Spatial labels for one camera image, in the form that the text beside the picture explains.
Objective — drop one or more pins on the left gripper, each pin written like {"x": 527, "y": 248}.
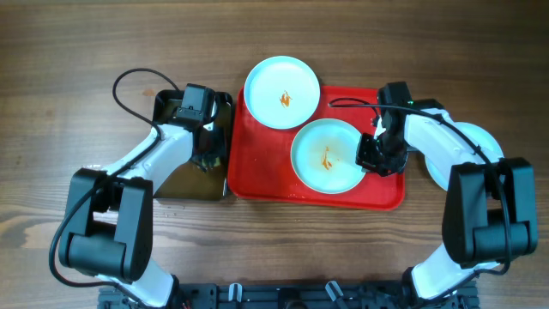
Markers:
{"x": 217, "y": 149}

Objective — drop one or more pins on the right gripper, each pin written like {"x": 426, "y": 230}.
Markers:
{"x": 364, "y": 157}

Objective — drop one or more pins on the white plate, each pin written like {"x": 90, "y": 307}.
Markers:
{"x": 281, "y": 92}
{"x": 479, "y": 136}
{"x": 323, "y": 156}

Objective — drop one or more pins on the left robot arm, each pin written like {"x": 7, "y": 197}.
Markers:
{"x": 107, "y": 229}

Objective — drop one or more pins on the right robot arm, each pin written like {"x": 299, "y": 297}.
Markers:
{"x": 489, "y": 216}

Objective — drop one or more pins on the red plastic tray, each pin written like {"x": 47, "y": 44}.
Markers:
{"x": 260, "y": 168}

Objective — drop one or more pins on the black water basin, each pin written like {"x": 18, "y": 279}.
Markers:
{"x": 188, "y": 181}

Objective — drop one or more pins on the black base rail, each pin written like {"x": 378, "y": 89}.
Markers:
{"x": 366, "y": 295}

